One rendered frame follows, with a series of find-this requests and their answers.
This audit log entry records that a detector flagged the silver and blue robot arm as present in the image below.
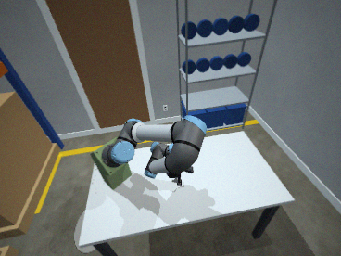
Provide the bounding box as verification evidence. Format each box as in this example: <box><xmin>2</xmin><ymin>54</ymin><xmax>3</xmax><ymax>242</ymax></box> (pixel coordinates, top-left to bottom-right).
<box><xmin>102</xmin><ymin>115</ymin><xmax>207</xmax><ymax>178</ymax></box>

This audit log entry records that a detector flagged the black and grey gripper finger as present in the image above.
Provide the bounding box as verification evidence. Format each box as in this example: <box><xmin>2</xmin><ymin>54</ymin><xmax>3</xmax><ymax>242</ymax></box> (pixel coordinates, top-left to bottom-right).
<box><xmin>172</xmin><ymin>175</ymin><xmax>181</xmax><ymax>185</ymax></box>

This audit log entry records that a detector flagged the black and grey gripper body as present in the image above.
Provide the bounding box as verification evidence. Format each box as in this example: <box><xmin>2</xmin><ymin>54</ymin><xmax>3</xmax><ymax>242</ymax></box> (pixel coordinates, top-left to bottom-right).
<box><xmin>169</xmin><ymin>173</ymin><xmax>181</xmax><ymax>178</ymax></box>

